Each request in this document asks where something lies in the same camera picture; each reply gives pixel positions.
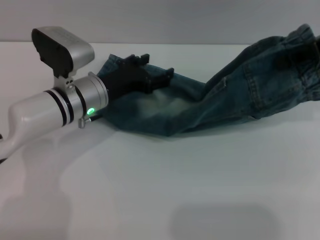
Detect blue washed denim shorts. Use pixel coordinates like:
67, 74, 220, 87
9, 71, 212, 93
96, 23, 320, 138

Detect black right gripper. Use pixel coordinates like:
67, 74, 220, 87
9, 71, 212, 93
313, 36, 320, 63

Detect cable with metal connector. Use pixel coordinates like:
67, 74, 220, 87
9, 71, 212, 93
77, 114, 104, 130

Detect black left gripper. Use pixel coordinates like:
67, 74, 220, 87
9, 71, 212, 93
98, 52, 175, 102

